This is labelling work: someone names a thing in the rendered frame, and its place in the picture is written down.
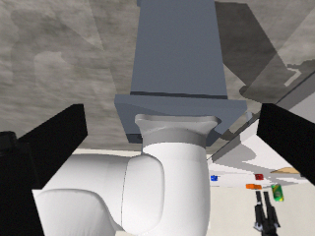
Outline orange multimeter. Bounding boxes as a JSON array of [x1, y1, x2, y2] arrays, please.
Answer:
[[246, 184, 262, 190]]

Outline tan flat mat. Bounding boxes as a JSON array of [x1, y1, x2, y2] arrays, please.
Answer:
[[270, 167, 299, 174]]

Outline blue die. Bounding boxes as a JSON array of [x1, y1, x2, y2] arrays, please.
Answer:
[[211, 175, 218, 181]]

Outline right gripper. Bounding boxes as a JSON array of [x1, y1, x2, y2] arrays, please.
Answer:
[[254, 191, 281, 236]]

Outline green soda can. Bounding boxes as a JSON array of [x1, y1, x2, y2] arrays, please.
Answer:
[[271, 184, 284, 202]]

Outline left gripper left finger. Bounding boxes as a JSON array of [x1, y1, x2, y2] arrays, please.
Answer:
[[0, 104, 88, 236]]

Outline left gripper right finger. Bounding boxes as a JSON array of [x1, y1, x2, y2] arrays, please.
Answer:
[[256, 103, 315, 186]]

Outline red die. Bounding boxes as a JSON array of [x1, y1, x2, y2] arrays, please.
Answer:
[[255, 174, 264, 180]]

